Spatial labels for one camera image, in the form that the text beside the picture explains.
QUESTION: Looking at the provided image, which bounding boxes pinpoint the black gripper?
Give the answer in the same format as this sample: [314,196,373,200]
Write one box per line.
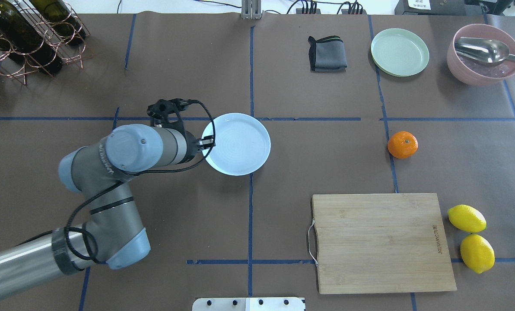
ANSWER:
[182,130,215,163]

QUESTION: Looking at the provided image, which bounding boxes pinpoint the orange mandarin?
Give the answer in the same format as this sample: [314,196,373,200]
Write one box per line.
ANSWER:
[387,131,418,159]

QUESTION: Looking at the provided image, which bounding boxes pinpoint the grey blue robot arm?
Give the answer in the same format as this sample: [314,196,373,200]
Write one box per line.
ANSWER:
[0,124,214,300]

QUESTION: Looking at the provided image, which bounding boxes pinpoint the light blue plate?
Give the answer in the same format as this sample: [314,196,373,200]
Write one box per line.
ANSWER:
[201,113,271,176]

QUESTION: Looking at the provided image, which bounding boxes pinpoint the light green plate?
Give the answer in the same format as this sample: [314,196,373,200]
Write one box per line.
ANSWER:
[370,28,430,77]

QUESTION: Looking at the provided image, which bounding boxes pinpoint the folded grey cloth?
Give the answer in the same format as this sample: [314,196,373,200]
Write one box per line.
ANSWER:
[308,35,348,73]

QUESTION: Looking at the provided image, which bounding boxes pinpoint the bamboo cutting board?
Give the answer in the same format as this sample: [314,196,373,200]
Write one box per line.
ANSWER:
[311,193,457,295]

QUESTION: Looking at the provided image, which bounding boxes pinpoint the dark wine bottle lower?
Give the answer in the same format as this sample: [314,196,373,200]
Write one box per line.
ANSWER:
[30,0,86,47]

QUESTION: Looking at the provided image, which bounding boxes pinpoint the dark wine bottle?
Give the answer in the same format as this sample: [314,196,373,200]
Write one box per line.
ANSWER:
[30,0,86,47]
[0,0,63,75]

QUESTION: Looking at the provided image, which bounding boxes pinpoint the dark wine bottle upper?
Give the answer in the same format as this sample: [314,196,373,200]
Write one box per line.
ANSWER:
[0,0,63,75]

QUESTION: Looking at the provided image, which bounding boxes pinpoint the pink bowl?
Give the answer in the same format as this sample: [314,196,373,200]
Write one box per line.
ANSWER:
[446,24,515,86]

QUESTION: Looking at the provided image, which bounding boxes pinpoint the yellow lemon near board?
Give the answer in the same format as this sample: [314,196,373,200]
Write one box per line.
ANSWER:
[448,204,487,234]

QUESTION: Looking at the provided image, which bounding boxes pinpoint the yellow lemon outer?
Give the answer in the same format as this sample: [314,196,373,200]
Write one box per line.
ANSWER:
[459,234,495,274]

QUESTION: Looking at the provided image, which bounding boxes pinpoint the metal scoop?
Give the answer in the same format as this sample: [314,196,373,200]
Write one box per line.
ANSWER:
[454,37,515,66]

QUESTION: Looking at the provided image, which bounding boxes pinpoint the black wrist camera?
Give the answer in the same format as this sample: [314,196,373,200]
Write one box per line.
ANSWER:
[146,98,191,133]

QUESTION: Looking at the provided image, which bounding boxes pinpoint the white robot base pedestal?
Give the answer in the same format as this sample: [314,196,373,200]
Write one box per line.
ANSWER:
[192,297,306,311]

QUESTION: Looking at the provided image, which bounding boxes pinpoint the copper wire bottle rack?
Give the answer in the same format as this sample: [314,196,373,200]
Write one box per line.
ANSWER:
[0,0,94,85]

